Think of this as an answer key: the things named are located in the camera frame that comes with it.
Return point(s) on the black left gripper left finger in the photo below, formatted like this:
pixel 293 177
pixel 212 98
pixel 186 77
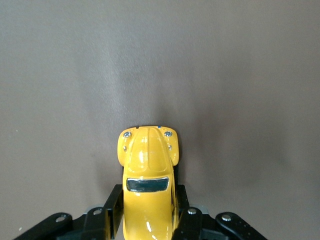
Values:
pixel 112 200

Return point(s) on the yellow beetle toy car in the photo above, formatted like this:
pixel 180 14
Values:
pixel 147 175

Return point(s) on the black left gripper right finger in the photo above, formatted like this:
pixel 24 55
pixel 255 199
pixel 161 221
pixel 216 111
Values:
pixel 192 225

